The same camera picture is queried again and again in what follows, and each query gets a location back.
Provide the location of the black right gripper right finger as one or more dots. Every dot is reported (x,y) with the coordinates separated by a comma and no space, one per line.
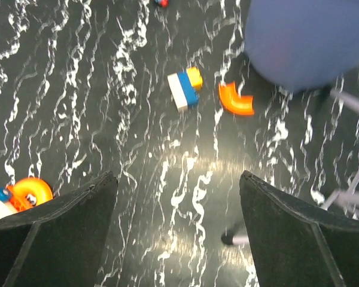
(294,243)

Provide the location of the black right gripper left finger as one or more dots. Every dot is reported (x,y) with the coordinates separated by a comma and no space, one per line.
(59,243)

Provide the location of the blue plastic bin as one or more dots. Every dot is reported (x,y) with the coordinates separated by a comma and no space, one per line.
(301,45)

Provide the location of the orange curved toy piece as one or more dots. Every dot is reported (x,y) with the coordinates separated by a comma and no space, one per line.
(233,102)

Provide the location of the white blue yellow block stack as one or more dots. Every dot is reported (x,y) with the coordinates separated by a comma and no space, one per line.
(184,87)

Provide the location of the small toy figure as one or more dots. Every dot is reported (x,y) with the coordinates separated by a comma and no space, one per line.
(162,3)

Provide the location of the orange ring toy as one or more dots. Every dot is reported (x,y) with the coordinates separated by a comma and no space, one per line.
(35,187)

